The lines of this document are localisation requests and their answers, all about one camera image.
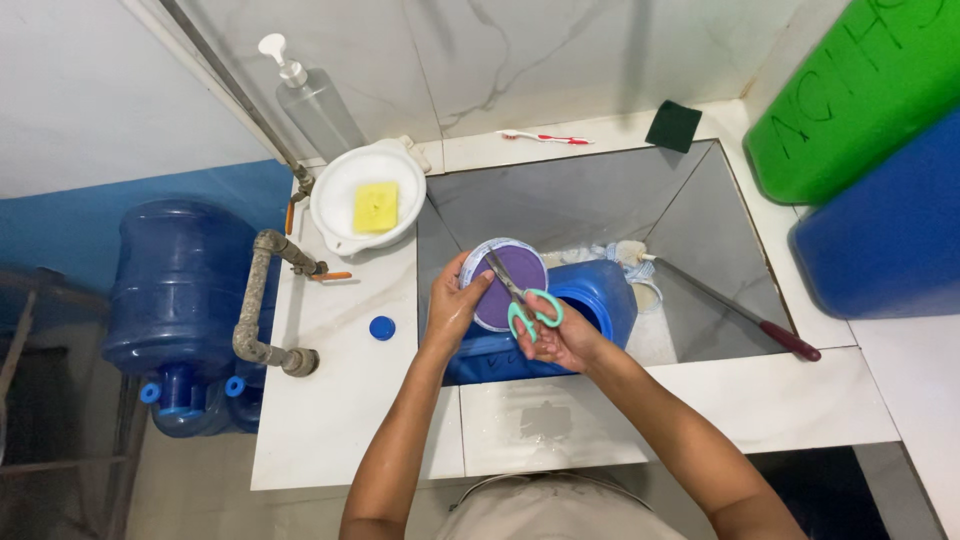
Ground person's beige shirt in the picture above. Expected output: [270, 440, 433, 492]
[433, 471, 689, 540]

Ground large blue plastic container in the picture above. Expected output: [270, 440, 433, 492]
[788, 107, 960, 321]

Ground dark green scouring pad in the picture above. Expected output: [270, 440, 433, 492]
[644, 99, 705, 155]

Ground round purple lid white rim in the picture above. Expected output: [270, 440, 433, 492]
[458, 237, 550, 333]

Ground clear pump dispenser bottle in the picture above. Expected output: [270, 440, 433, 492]
[257, 32, 368, 163]

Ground yellow sponge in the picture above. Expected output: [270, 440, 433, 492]
[351, 180, 401, 235]

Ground person's left hand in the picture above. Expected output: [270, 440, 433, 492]
[422, 251, 497, 355]

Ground small tap orange lever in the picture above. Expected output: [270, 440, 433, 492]
[283, 171, 317, 237]

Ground blue water gallon bottle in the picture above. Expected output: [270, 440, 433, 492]
[100, 198, 283, 418]
[149, 375, 265, 439]

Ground grimy pipe tap orange handle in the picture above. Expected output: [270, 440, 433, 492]
[231, 228, 354, 378]

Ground grey metal wall pipe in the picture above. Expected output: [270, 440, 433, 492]
[158, 0, 313, 181]

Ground dark metal rack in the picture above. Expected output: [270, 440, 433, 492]
[0, 266, 151, 540]

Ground blue plastic jerry can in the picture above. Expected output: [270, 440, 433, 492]
[441, 258, 639, 387]

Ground white plastic basin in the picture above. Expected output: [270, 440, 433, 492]
[309, 138, 429, 257]

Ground cream plastic piece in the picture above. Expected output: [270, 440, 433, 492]
[396, 134, 433, 174]

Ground crumpled white blue plastic wrap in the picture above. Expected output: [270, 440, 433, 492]
[558, 240, 666, 315]

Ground teal handled scissors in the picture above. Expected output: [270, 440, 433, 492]
[485, 246, 565, 345]

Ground red and white toothbrush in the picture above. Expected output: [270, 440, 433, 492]
[494, 128, 596, 147]

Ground person's right hand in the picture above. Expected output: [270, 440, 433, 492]
[512, 291, 603, 375]

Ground large green plastic container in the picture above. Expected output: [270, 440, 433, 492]
[743, 0, 960, 207]

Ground bottle brush dark red handle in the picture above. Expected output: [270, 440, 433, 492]
[614, 239, 823, 363]

